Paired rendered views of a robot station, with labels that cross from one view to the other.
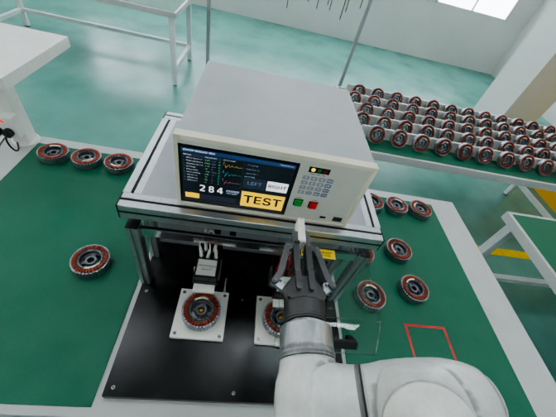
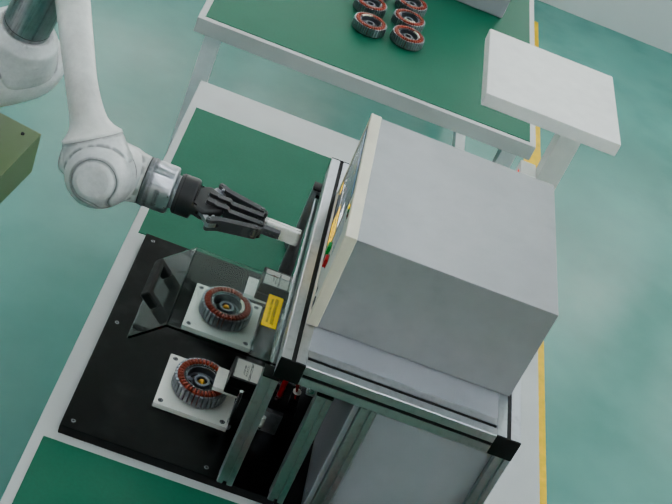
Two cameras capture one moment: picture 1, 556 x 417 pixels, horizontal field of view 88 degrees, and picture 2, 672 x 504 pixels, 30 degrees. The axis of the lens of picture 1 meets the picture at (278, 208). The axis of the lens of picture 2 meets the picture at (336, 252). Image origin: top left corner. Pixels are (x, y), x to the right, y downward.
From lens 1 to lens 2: 2.20 m
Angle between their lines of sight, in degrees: 69
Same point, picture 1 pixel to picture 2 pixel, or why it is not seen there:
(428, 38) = not seen: outside the picture
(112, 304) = (248, 259)
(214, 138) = (371, 133)
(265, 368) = (136, 358)
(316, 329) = (169, 169)
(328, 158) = (356, 199)
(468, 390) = (108, 148)
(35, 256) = not seen: hidden behind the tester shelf
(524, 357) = not seen: outside the picture
